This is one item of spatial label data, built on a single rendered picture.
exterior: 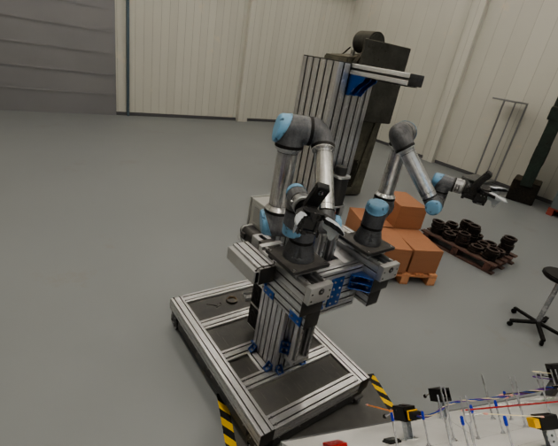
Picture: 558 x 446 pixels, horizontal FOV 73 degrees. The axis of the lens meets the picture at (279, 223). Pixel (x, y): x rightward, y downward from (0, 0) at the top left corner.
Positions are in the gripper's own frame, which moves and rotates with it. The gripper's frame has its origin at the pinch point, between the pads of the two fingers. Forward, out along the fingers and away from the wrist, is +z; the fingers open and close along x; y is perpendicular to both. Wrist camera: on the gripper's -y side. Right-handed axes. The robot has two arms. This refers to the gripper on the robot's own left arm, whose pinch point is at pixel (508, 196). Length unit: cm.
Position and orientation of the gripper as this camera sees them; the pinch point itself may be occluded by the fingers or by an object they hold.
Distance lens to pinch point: 211.0
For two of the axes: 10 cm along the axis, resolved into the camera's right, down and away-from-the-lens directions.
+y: -1.0, 8.5, 5.2
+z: 8.6, 3.3, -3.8
